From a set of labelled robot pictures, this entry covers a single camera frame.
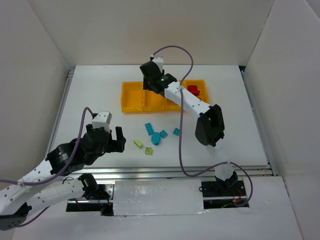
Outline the light green sloped lego brick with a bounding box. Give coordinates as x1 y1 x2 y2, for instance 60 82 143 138
133 139 143 149

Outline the red oval lego brick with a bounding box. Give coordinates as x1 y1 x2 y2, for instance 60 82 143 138
187 85 198 92

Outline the red rectangular lego brick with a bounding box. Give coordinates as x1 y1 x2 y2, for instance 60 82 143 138
191 90 200 96

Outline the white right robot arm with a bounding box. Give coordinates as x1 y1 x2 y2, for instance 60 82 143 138
139 57 238 190

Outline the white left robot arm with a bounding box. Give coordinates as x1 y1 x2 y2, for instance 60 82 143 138
0 124 126 231

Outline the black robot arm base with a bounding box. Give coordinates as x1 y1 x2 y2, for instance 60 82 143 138
77 173 114 216

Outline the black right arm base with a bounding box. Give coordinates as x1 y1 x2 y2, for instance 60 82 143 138
198 180 247 210

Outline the yellow four-compartment bin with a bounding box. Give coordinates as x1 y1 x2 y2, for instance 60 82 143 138
121 79 209 114

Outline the light green square lego brick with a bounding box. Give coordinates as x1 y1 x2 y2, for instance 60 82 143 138
144 147 153 156

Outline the long teal lego brick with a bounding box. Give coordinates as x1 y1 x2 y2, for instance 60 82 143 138
144 122 154 136

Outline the teal oval lego brick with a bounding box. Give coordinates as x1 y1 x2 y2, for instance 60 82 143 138
151 132 161 146

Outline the teal square lego brick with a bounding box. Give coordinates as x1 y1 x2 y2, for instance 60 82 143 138
159 130 168 139
172 128 180 136

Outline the white foil covered panel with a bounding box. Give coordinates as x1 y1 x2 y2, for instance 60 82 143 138
113 179 204 216

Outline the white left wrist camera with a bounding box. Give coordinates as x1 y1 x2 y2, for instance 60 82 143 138
91 111 112 132

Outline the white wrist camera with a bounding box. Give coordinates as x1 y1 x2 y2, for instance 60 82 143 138
150 55 164 72
91 111 112 132

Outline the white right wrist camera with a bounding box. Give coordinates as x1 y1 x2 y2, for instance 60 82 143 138
150 55 164 72

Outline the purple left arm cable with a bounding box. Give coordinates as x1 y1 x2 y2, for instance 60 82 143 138
0 106 98 228

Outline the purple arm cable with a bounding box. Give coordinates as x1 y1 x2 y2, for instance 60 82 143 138
151 45 255 208
0 106 98 228

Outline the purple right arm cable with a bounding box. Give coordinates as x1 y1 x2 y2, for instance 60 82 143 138
151 45 255 208

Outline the aluminium table edge rail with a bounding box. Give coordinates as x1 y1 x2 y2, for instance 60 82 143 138
63 166 273 181

